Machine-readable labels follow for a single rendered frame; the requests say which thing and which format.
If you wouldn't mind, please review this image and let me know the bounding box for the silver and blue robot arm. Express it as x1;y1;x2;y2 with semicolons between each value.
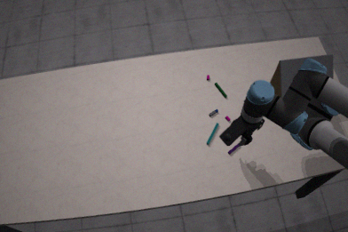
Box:
219;59;348;170

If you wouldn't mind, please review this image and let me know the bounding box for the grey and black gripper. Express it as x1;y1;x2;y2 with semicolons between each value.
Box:
239;115;265;146

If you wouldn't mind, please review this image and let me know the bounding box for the purple rod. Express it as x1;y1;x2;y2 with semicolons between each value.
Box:
228;143;239;155

